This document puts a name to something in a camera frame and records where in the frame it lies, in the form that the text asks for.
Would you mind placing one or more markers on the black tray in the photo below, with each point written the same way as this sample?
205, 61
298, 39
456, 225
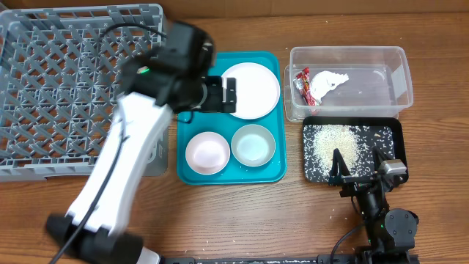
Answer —
392, 123

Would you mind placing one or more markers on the grey bowl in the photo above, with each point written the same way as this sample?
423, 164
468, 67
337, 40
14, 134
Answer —
253, 145

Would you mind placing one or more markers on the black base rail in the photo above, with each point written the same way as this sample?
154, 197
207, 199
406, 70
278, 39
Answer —
319, 259

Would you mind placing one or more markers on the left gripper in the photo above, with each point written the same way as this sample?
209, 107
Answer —
214, 103

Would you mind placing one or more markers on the white wrapper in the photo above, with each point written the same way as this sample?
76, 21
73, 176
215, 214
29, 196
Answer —
324, 82

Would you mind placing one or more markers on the pile of rice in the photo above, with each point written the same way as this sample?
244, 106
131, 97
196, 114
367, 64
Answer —
354, 142

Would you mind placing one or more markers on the pink bowl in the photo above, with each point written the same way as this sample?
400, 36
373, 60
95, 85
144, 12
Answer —
207, 153

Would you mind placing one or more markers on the red snack wrapper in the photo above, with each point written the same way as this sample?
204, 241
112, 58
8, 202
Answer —
302, 83

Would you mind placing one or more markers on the grey plastic dish rack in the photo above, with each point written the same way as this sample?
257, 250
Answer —
60, 73

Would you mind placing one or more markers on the clear plastic bin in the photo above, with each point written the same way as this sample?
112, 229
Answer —
379, 83

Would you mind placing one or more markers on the large white plate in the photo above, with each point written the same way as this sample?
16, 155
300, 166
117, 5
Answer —
257, 90

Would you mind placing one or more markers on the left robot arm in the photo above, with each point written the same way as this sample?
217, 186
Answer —
155, 85

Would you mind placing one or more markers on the teal serving tray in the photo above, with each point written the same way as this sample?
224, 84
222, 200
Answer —
226, 125

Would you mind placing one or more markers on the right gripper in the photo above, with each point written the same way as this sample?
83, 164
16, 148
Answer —
360, 185

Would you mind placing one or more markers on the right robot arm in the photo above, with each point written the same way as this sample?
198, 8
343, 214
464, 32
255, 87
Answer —
391, 232

